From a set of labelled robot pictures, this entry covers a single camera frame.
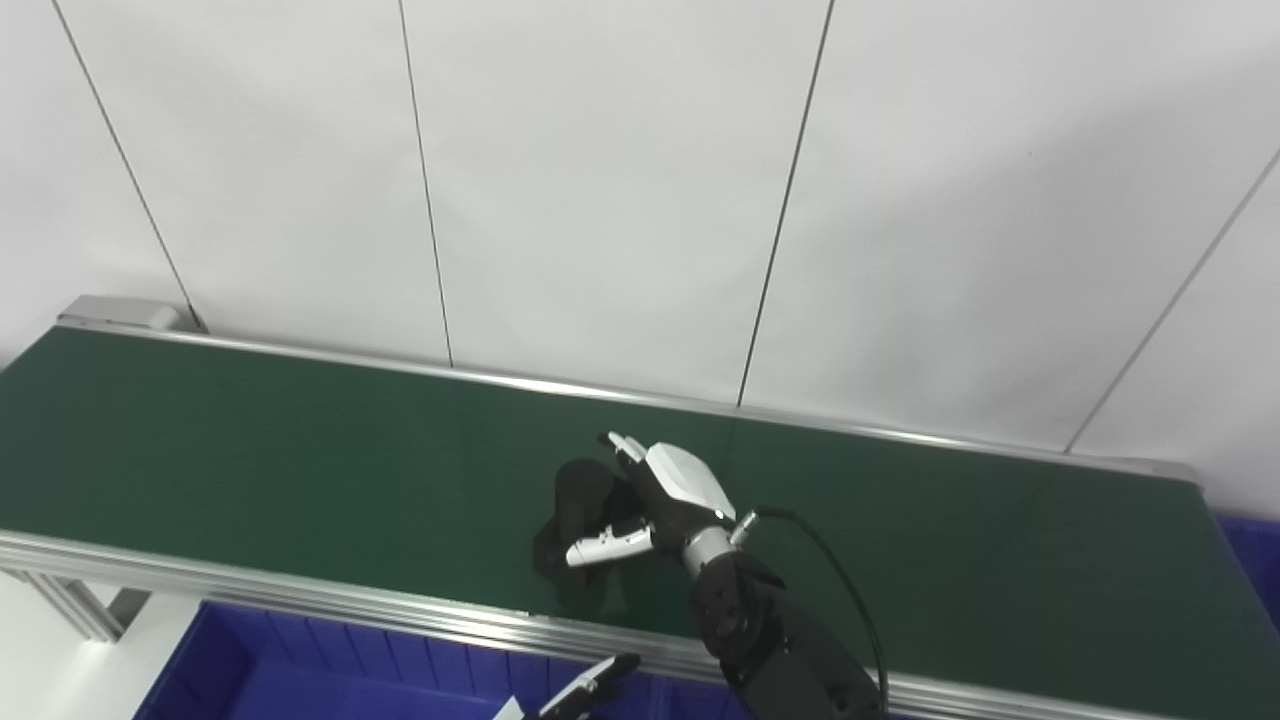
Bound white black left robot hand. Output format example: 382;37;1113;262
495;653;641;720

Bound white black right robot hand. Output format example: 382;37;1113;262
565;430;741;571

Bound grey conveyor end housing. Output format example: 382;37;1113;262
57;295;206;333

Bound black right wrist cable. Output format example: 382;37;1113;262
735;507;891;716

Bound green conveyor belt aluminium frame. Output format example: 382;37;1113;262
0;310;1280;720

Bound aluminium conveyor support leg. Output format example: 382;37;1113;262
0;568;151;644

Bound black cylinder-on-base part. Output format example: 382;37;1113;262
533;458;661;591

